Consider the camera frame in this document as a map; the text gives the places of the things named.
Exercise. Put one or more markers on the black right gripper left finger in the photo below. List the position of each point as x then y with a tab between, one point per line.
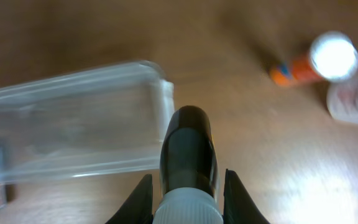
137	209

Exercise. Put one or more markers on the white calamine lotion bottle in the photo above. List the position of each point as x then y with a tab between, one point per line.
342	101

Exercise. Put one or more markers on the orange bottle white cap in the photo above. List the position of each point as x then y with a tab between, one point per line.
332	57

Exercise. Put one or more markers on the clear plastic container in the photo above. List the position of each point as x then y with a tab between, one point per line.
101	121

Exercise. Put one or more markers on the dark bottle white cap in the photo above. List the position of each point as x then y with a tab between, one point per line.
189	175

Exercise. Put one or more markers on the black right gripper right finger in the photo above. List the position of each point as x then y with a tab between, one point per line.
239	208

